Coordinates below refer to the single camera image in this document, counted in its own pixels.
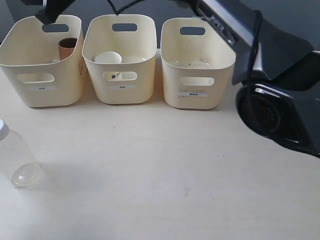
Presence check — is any brown wooden cup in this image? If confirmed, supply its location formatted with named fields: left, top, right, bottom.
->
left=58, top=38, right=77, bottom=61

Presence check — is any white paper cup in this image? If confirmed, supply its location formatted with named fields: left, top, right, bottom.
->
left=94, top=51, right=123, bottom=81

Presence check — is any clear plastic bottle white cap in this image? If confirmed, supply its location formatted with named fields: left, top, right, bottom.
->
left=0, top=120, right=42, bottom=188

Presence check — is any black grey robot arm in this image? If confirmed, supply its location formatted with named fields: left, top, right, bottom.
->
left=177, top=0, right=320, bottom=157

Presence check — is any left cream plastic bin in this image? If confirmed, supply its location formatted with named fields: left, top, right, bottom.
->
left=0, top=15, right=87, bottom=108

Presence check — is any cream plastic bin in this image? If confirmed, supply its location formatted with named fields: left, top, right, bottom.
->
left=160, top=17, right=236, bottom=110
left=82, top=14, right=157, bottom=105
left=0, top=15, right=87, bottom=108

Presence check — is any middle cream plastic bin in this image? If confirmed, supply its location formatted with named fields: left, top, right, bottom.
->
left=82, top=14, right=157, bottom=105

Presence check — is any right cream plastic bin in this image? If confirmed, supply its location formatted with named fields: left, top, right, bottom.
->
left=160, top=17, right=236, bottom=110

